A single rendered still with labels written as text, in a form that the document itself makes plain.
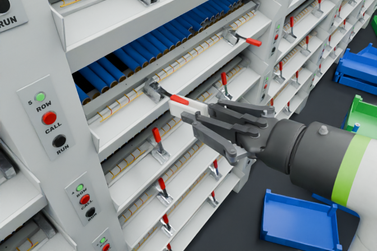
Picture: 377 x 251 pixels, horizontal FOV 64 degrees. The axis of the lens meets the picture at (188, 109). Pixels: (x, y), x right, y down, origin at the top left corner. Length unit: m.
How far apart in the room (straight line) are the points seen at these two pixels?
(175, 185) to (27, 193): 0.49
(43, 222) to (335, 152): 0.50
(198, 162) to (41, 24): 0.68
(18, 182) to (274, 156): 0.36
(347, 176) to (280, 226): 1.07
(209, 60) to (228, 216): 0.89
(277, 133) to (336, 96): 1.76
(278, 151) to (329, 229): 1.11
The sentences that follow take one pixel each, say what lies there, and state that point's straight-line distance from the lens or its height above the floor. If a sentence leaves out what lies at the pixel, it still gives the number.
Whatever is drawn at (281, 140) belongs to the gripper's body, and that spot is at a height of 0.95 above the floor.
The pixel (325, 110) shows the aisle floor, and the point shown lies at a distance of 2.03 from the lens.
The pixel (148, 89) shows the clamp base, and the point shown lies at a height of 0.90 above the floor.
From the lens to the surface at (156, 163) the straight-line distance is 0.71.
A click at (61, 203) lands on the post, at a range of 0.52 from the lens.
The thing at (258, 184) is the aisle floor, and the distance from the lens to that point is 1.54.
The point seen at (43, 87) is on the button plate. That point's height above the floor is 1.03.
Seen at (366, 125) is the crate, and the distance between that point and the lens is 1.38.
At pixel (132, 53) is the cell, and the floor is 0.93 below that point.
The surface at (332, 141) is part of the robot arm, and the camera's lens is 0.40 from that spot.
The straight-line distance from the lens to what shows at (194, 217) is 1.26.
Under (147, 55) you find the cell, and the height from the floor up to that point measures 0.92.
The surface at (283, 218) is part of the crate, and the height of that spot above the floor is 0.00.
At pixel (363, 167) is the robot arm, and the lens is 0.39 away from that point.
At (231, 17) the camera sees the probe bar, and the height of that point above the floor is 0.92.
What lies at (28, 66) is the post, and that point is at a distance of 0.37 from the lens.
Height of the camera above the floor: 1.25
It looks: 42 degrees down
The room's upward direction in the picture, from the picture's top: straight up
